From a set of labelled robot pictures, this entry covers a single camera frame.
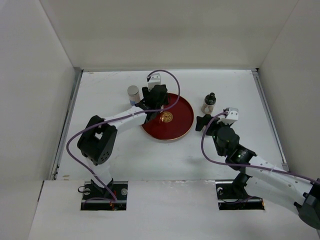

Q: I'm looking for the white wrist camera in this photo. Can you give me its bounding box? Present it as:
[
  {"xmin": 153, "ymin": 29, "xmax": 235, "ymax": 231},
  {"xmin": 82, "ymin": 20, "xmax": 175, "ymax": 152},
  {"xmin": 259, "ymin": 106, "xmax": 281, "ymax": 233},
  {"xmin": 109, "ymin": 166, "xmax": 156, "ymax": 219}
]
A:
[
  {"xmin": 147, "ymin": 73, "xmax": 161, "ymax": 92},
  {"xmin": 218, "ymin": 107, "xmax": 239, "ymax": 125}
]

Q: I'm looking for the left aluminium frame rail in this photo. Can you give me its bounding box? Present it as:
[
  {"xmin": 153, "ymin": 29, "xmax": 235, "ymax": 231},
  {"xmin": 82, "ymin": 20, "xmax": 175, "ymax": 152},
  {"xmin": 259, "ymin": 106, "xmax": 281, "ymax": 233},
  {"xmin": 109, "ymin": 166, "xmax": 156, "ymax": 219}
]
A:
[{"xmin": 48, "ymin": 67, "xmax": 84, "ymax": 180}]

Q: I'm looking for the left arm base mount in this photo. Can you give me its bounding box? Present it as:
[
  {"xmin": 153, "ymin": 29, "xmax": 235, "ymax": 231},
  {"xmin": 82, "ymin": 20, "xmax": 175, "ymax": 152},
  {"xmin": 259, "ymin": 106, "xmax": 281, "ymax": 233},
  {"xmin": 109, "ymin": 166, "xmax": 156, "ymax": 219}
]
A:
[{"xmin": 77, "ymin": 180, "xmax": 129, "ymax": 211}]

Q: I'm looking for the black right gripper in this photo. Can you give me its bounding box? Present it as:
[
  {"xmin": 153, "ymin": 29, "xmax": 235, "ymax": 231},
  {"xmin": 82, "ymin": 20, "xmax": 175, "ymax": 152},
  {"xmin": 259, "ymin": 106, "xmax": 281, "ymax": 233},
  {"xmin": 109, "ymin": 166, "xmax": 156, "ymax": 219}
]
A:
[{"xmin": 195, "ymin": 114, "xmax": 232, "ymax": 156}]

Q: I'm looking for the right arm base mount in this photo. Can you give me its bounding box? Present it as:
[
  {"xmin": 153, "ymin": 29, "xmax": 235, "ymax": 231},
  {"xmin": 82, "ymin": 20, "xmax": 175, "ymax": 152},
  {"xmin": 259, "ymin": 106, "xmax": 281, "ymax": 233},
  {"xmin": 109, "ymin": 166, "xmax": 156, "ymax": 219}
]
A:
[{"xmin": 215, "ymin": 180, "xmax": 265, "ymax": 211}]

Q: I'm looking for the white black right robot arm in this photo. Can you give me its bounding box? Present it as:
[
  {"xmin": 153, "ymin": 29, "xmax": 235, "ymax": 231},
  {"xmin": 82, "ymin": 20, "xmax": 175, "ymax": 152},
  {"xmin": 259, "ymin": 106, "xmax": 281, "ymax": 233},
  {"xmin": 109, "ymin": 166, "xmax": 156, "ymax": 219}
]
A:
[{"xmin": 195, "ymin": 110, "xmax": 320, "ymax": 230}]

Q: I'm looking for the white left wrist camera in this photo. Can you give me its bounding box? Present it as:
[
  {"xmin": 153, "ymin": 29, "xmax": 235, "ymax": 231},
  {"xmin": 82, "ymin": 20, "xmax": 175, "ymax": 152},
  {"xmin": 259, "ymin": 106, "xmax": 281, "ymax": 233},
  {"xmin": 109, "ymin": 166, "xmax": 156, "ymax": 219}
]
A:
[{"xmin": 147, "ymin": 73, "xmax": 161, "ymax": 92}]

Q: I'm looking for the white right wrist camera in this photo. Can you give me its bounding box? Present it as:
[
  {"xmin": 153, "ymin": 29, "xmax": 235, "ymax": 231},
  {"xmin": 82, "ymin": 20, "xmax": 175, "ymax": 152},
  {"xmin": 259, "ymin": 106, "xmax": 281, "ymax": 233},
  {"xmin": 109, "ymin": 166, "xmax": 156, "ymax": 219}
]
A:
[{"xmin": 218, "ymin": 107, "xmax": 239, "ymax": 125}]

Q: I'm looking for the red round lacquer tray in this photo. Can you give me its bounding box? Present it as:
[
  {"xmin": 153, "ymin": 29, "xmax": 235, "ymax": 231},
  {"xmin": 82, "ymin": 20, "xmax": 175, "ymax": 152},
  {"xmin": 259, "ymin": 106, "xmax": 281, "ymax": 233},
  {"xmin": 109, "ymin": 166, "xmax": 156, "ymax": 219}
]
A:
[{"xmin": 142, "ymin": 93, "xmax": 194, "ymax": 141}]

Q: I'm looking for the blue-label jar silver lid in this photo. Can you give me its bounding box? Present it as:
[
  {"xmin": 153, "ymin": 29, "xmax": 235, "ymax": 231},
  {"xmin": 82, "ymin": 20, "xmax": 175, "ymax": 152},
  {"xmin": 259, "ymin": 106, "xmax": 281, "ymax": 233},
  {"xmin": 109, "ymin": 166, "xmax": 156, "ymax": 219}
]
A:
[{"xmin": 127, "ymin": 85, "xmax": 141, "ymax": 106}]

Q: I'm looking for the tan powder bottle black cap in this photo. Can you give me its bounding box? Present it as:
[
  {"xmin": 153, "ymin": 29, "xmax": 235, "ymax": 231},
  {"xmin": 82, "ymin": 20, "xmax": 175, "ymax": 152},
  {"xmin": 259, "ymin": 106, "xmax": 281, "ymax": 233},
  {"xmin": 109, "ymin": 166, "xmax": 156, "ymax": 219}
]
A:
[{"xmin": 201, "ymin": 92, "xmax": 217, "ymax": 115}]

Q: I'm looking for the right aluminium frame rail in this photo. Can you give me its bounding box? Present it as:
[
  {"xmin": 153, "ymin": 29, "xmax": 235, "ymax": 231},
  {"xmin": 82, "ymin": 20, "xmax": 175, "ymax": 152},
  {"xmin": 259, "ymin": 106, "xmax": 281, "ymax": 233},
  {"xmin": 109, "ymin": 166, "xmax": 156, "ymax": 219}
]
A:
[{"xmin": 251, "ymin": 68, "xmax": 290, "ymax": 172}]

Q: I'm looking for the aluminium frame rail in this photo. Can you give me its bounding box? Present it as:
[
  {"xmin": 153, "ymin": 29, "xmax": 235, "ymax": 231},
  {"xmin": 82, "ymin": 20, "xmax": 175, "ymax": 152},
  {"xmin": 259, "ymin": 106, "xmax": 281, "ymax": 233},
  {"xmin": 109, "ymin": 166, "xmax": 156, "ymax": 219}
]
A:
[
  {"xmin": 48, "ymin": 67, "xmax": 84, "ymax": 180},
  {"xmin": 251, "ymin": 68, "xmax": 290, "ymax": 172}
]

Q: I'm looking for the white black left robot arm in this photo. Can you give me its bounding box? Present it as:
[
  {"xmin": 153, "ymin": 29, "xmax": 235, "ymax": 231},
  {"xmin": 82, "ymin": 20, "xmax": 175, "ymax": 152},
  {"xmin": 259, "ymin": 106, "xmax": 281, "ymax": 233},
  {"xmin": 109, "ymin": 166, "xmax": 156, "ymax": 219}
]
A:
[{"xmin": 77, "ymin": 84, "xmax": 169, "ymax": 200}]

